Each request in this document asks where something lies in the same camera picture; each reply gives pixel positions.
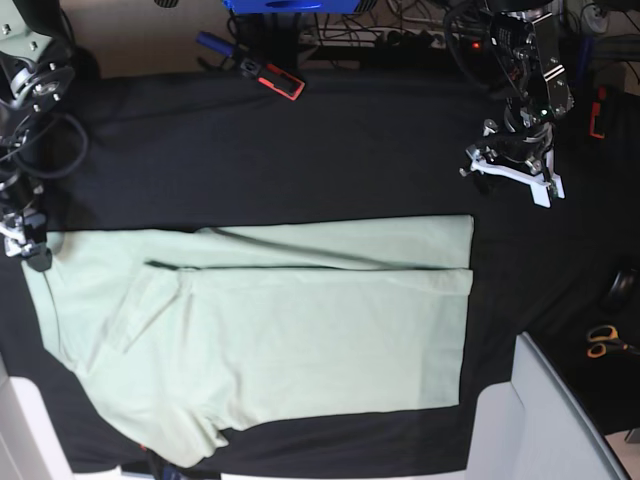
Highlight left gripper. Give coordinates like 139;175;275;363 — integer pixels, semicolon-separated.
459;119;553;193

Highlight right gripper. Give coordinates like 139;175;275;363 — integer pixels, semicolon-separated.
1;208;53;273

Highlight light green T-shirt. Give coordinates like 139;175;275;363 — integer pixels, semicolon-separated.
23;215;474;467

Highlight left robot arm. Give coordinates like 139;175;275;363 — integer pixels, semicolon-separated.
442;1;574;208

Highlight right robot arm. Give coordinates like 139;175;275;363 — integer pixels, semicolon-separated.
1;1;90;272

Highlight right blue-red bar clamp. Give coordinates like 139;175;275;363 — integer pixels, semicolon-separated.
575;35;607;140

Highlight blue-red bar clamp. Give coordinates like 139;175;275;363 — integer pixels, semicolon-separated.
575;35;607;140
196;31;306;101
121;449;222;480

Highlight black tape roll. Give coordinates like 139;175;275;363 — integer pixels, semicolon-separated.
600;267;639;313

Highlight white bin left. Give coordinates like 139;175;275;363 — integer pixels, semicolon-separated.
1;361;74;480

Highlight white bin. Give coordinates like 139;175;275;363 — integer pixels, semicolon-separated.
465;333;629;480
1;361;74;480

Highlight black table cloth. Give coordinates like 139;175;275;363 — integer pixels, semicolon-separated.
0;69;640;476

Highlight bottom blue-red bar clamp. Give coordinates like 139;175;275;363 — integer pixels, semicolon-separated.
121;449;222;480

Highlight top blue-red bar clamp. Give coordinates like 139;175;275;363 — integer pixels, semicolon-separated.
196;31;306;101

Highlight white bin right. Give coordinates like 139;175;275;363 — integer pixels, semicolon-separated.
465;333;629;480

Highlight blue box on stand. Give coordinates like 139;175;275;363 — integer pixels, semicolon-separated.
222;0;377;14

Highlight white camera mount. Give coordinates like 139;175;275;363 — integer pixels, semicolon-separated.
459;145;565;208

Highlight orange-handled scissors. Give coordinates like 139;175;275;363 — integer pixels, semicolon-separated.
586;324;639;359

